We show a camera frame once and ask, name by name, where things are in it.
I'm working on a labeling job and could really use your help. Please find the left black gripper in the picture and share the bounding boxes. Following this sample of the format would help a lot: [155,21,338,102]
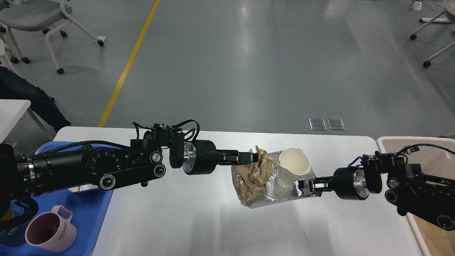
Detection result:
[183,140,259,175]

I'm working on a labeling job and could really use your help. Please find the pink HOME mug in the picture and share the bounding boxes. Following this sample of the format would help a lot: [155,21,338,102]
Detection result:
[25,205,77,252]

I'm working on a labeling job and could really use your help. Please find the metal floor plate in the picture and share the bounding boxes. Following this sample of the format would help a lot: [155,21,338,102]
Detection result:
[309,118,327,131]
[328,118,346,131]

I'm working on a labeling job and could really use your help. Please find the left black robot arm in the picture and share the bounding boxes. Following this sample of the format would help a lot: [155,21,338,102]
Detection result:
[0,120,259,230]

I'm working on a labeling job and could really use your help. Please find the aluminium foil tray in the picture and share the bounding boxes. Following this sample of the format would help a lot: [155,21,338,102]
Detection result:
[232,150,322,208]

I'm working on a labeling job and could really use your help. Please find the person in dark trousers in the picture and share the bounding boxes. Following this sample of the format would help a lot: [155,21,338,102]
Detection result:
[0,66,73,132]

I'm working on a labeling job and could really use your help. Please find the brown paper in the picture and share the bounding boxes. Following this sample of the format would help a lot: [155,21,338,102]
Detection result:
[236,146,274,205]
[414,216,455,256]

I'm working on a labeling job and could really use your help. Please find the white paper cup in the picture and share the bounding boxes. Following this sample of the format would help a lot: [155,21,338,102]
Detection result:
[275,148,311,187]

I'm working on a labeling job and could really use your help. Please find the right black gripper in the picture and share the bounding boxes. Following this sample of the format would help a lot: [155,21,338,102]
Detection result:
[298,167,370,200]

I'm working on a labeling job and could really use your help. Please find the grey office chair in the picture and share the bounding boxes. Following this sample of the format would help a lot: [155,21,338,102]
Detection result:
[0,0,105,74]

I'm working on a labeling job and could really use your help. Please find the steel rectangular tin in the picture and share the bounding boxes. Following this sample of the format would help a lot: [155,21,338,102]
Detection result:
[67,184,98,193]

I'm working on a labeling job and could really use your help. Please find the beige plastic bin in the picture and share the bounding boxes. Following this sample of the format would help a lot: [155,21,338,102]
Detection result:
[376,136,455,256]

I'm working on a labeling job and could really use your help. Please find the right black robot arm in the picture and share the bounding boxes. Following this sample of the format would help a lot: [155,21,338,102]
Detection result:
[298,144,455,231]

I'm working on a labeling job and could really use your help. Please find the white floor power adapter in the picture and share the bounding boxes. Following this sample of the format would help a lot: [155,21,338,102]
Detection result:
[411,0,422,12]

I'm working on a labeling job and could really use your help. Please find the brown paper in bin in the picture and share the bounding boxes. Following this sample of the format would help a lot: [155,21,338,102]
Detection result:
[414,216,455,256]

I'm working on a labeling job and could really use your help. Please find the white chair base right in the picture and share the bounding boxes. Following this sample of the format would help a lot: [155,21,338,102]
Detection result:
[409,0,455,68]

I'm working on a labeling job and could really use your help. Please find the right metal floor plate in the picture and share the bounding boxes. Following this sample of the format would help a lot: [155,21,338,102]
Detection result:
[328,118,346,131]

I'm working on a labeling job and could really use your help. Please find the dark blue HOME mug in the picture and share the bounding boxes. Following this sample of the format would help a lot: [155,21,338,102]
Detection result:
[0,221,30,247]

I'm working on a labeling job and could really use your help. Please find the white side table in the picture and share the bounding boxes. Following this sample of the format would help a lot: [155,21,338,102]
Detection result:
[0,99,55,147]

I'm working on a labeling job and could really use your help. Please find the left metal floor plate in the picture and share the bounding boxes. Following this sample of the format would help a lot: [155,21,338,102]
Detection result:
[309,118,327,131]

